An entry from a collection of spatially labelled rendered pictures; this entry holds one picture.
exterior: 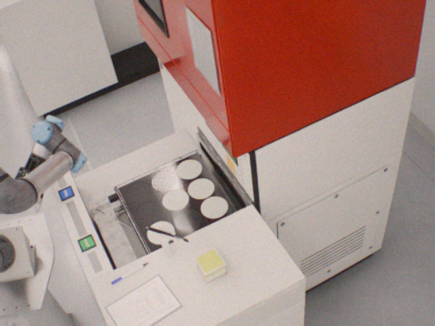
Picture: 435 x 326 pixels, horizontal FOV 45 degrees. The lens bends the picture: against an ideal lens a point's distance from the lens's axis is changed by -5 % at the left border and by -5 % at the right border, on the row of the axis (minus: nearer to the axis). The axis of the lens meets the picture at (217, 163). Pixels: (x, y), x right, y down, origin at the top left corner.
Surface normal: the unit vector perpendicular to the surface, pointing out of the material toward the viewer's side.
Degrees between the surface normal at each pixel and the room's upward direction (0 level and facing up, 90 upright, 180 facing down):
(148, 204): 0
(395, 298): 0
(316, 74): 90
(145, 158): 0
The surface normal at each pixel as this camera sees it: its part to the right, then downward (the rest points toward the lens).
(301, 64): 0.45, 0.63
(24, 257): 0.05, 0.07
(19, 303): -0.11, -0.66
